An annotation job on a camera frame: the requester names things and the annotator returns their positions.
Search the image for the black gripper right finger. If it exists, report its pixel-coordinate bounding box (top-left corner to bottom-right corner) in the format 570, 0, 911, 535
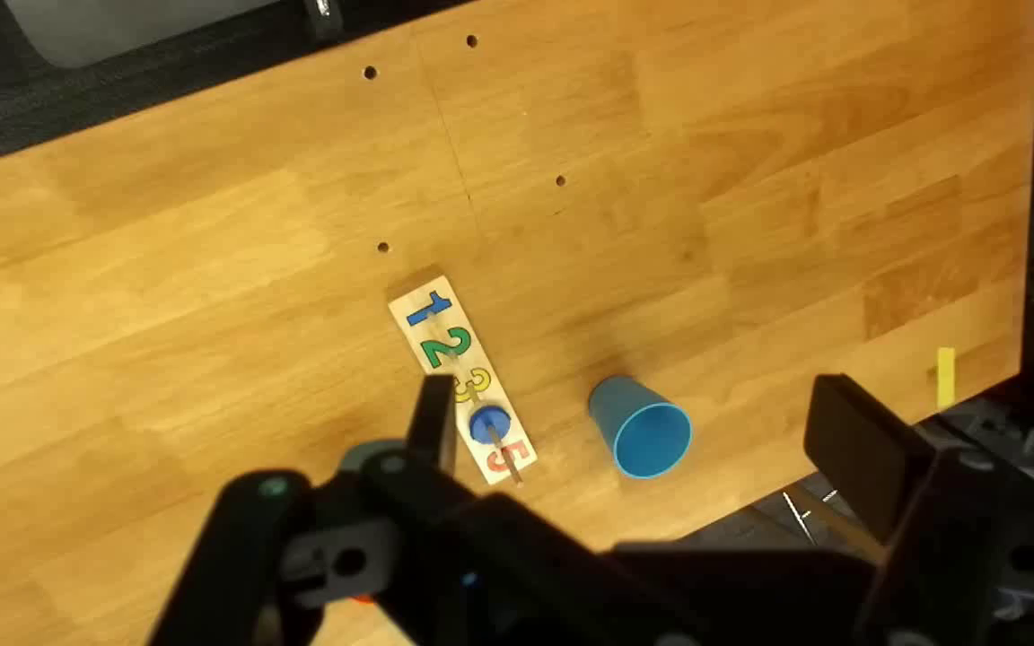
804, 373, 932, 557

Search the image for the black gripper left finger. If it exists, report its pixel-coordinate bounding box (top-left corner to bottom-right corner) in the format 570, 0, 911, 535
407, 373, 456, 472

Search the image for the blue plastic cup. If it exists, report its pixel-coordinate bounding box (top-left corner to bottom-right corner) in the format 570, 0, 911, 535
589, 379, 693, 480

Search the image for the wooden number puzzle board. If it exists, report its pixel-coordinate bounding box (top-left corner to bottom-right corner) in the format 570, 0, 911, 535
389, 277, 540, 485

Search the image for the yellow tape strip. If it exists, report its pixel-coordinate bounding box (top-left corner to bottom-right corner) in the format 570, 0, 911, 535
932, 347, 960, 411

